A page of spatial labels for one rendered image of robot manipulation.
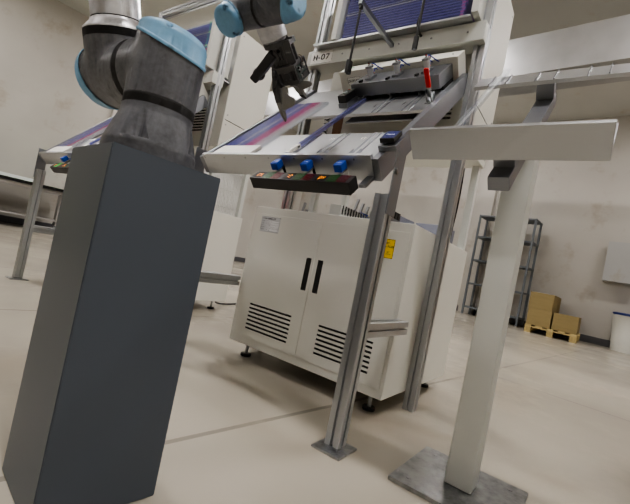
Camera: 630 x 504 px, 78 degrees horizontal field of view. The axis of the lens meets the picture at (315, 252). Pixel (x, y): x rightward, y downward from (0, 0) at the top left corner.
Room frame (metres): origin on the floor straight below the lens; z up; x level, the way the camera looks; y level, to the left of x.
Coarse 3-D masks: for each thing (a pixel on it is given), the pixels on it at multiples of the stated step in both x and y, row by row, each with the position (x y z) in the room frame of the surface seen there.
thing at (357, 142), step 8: (280, 136) 1.36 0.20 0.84; (288, 136) 1.33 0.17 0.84; (296, 136) 1.31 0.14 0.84; (304, 136) 1.29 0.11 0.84; (320, 136) 1.25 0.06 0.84; (328, 136) 1.23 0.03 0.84; (336, 136) 1.21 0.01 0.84; (344, 136) 1.19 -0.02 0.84; (352, 136) 1.17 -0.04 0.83; (360, 136) 1.15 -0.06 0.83; (368, 136) 1.14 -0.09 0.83; (376, 136) 1.12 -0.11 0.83; (272, 144) 1.30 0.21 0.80; (280, 144) 1.28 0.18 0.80; (288, 144) 1.26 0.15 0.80; (312, 144) 1.20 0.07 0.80; (320, 144) 1.18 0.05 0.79; (328, 144) 1.17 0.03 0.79; (336, 144) 1.15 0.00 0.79; (344, 144) 1.13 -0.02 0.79; (352, 144) 1.12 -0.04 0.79; (360, 144) 1.10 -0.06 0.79; (368, 144) 1.08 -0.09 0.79; (376, 144) 1.07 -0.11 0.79; (256, 152) 1.28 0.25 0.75; (264, 152) 1.26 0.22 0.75; (272, 152) 1.24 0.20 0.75; (280, 152) 1.22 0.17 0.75; (296, 152) 1.17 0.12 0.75; (304, 152) 1.16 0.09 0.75; (312, 152) 1.14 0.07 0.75; (320, 152) 1.12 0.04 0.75; (328, 152) 1.11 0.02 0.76; (336, 152) 1.10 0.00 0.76; (344, 152) 1.08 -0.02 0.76; (352, 152) 1.06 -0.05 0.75; (360, 152) 1.05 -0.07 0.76; (368, 152) 1.04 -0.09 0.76; (376, 152) 1.02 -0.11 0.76
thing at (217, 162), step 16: (208, 160) 1.35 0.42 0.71; (224, 160) 1.30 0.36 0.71; (240, 160) 1.25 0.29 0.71; (256, 160) 1.21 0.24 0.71; (272, 160) 1.17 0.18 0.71; (288, 160) 1.13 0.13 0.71; (320, 160) 1.06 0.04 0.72; (336, 160) 1.03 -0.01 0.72; (352, 160) 1.00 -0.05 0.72; (368, 160) 0.97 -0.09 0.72
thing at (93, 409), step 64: (64, 192) 0.65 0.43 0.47; (128, 192) 0.56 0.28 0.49; (192, 192) 0.64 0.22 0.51; (64, 256) 0.60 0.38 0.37; (128, 256) 0.58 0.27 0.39; (192, 256) 0.65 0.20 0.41; (64, 320) 0.56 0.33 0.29; (128, 320) 0.59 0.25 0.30; (64, 384) 0.54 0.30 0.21; (128, 384) 0.61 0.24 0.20; (64, 448) 0.56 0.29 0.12; (128, 448) 0.62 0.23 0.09
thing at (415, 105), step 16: (320, 96) 1.69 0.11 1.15; (336, 96) 1.62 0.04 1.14; (384, 96) 1.44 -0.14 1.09; (400, 96) 1.39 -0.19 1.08; (416, 96) 1.34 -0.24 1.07; (320, 112) 1.48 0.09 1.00; (336, 112) 1.43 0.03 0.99; (352, 112) 1.37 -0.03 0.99; (368, 112) 1.33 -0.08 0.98; (384, 112) 1.29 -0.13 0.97; (400, 112) 1.26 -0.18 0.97; (416, 112) 1.23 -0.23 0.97
